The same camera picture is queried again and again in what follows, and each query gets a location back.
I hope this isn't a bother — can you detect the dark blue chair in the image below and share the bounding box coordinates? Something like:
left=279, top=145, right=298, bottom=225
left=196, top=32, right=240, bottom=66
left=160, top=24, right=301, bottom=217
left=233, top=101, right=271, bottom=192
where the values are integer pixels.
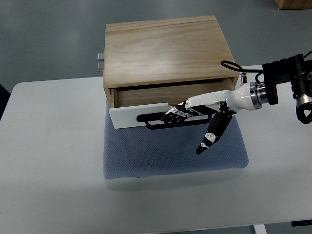
left=0, top=85, right=11, bottom=118

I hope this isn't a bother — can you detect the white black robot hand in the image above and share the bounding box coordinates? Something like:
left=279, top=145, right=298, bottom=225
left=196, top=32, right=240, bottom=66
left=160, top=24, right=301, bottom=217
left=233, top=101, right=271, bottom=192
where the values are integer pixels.
left=161, top=83, right=255, bottom=154

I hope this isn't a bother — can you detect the black drawer handle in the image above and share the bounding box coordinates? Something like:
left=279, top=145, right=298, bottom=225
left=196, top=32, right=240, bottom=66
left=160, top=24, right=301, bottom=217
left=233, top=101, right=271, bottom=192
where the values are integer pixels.
left=136, top=112, right=212, bottom=130

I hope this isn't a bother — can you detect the blue grey cushion mat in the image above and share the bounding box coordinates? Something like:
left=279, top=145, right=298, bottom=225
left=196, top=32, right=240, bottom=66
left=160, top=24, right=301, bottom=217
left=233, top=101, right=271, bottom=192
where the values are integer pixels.
left=103, top=113, right=249, bottom=179

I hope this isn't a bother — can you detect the white table leg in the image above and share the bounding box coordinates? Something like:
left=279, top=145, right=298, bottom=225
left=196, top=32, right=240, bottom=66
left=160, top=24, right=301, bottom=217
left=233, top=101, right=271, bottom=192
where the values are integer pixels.
left=253, top=224, right=267, bottom=234

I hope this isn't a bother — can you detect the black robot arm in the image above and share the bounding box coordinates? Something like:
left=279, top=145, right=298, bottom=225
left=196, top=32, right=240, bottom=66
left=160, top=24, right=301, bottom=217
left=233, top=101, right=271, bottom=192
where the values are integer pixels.
left=220, top=52, right=312, bottom=124

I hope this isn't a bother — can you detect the black table control panel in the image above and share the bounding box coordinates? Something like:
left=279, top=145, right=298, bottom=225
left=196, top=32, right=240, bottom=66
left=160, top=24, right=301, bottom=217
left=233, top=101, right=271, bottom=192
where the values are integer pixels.
left=291, top=219, right=312, bottom=227

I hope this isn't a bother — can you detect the silver metal clamp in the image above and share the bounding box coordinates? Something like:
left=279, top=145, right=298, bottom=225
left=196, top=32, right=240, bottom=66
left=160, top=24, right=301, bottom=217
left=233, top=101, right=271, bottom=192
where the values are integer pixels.
left=97, top=52, right=104, bottom=72

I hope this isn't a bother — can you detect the white drawer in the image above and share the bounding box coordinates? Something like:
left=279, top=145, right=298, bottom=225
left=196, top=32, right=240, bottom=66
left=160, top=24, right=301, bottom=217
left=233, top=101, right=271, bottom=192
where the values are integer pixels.
left=107, top=78, right=237, bottom=129

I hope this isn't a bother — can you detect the wooden drawer cabinet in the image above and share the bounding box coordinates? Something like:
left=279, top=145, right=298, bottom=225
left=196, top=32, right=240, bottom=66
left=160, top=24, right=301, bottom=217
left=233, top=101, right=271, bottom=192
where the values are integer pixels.
left=103, top=16, right=238, bottom=108

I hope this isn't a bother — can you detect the brown cardboard box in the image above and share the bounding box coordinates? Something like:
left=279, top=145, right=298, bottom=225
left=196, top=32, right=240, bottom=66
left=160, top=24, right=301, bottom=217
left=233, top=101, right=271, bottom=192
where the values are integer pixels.
left=274, top=0, right=312, bottom=10

